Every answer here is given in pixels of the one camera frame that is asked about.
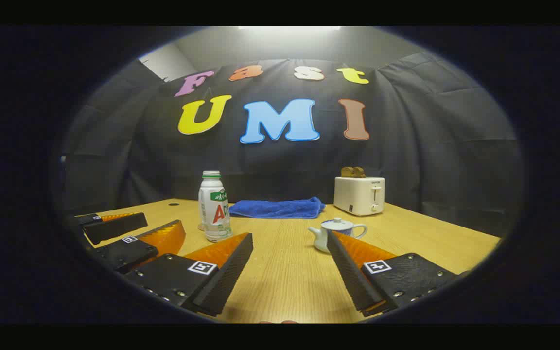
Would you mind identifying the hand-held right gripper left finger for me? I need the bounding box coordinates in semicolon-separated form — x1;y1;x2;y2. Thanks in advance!
124;232;254;317

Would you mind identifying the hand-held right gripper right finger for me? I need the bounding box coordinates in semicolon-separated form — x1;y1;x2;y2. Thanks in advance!
326;231;458;317

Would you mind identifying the white blue-patterned teacup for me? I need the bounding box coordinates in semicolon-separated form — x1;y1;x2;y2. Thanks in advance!
308;225;368;253

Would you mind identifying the white water bottle green label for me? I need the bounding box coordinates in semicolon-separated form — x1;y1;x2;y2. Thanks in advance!
198;171;233;243

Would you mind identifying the white toaster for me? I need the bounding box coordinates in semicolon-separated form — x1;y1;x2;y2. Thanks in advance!
333;176;386;216

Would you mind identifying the blue towel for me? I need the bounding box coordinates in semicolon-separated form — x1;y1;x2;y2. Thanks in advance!
229;197;326;219

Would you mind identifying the black backdrop cloth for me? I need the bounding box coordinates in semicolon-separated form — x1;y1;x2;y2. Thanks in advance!
61;51;524;239

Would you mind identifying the ceiling light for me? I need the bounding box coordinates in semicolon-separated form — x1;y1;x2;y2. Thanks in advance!
238;26;343;34

